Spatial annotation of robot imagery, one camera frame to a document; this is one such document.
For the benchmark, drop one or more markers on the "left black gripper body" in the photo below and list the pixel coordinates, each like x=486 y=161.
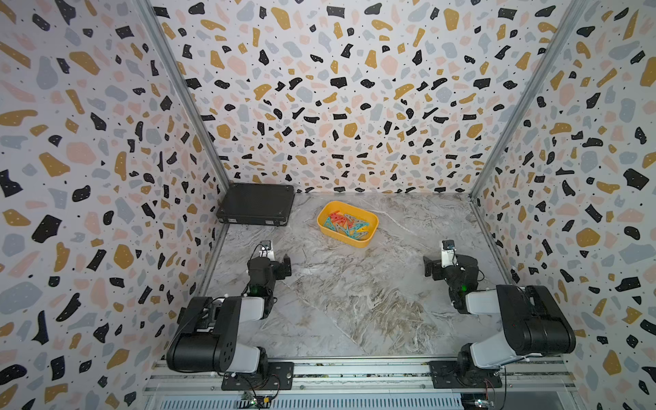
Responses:
x=279 y=266

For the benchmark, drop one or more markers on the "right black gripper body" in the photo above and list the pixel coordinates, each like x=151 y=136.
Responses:
x=436 y=267

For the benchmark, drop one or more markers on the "yellow plastic storage box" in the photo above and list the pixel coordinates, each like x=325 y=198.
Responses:
x=348 y=224

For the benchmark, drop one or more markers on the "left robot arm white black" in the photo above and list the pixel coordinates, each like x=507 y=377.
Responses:
x=206 y=340

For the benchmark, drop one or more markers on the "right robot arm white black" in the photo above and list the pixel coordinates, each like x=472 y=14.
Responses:
x=532 y=323

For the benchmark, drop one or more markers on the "black flat case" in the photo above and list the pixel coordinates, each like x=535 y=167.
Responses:
x=257 y=205

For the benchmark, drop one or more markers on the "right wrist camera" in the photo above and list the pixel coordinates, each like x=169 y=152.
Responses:
x=448 y=253

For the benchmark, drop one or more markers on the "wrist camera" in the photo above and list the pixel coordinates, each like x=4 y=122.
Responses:
x=266 y=250
x=448 y=253

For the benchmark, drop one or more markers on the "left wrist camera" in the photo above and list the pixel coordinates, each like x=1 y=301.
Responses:
x=266 y=250

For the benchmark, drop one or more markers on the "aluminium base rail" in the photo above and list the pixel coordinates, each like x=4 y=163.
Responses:
x=370 y=383

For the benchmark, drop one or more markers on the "left frame post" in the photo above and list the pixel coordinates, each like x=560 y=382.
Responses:
x=152 y=27

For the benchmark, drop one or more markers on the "frame post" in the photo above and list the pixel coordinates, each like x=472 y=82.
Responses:
x=569 y=21
x=152 y=27

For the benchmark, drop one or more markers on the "right frame post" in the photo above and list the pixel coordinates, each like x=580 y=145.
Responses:
x=569 y=21

